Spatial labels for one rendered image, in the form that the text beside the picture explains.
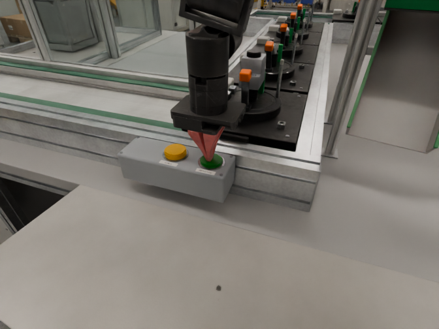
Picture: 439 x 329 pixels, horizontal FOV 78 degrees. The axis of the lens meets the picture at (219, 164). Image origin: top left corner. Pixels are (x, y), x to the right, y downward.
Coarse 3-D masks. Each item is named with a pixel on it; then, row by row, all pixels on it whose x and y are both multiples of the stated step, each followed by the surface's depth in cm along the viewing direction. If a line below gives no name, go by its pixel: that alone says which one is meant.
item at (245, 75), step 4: (240, 72) 51; (244, 72) 51; (248, 72) 51; (240, 76) 52; (244, 76) 51; (248, 76) 51; (240, 80) 52; (244, 80) 52; (248, 80) 52; (244, 84) 53; (248, 84) 53; (244, 88) 54; (248, 88) 54; (244, 92) 54; (248, 92) 55; (244, 96) 55; (248, 96) 56; (244, 100) 56; (248, 100) 56; (248, 104) 57
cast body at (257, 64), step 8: (248, 56) 55; (256, 56) 55; (264, 56) 56; (248, 64) 55; (256, 64) 55; (264, 64) 57; (256, 72) 56; (264, 72) 59; (256, 80) 56; (256, 88) 57
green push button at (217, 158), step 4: (216, 156) 48; (220, 156) 48; (200, 160) 48; (204, 160) 47; (212, 160) 47; (216, 160) 47; (220, 160) 47; (204, 164) 46; (208, 164) 46; (212, 164) 46; (216, 164) 46; (220, 164) 47
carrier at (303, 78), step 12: (276, 48) 77; (240, 60) 90; (276, 60) 79; (276, 72) 76; (288, 72) 76; (300, 72) 82; (312, 72) 82; (276, 84) 74; (288, 84) 74; (300, 84) 74
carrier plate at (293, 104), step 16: (288, 96) 68; (304, 96) 68; (288, 112) 61; (224, 128) 55; (240, 128) 55; (256, 128) 55; (272, 128) 55; (288, 128) 55; (272, 144) 53; (288, 144) 52
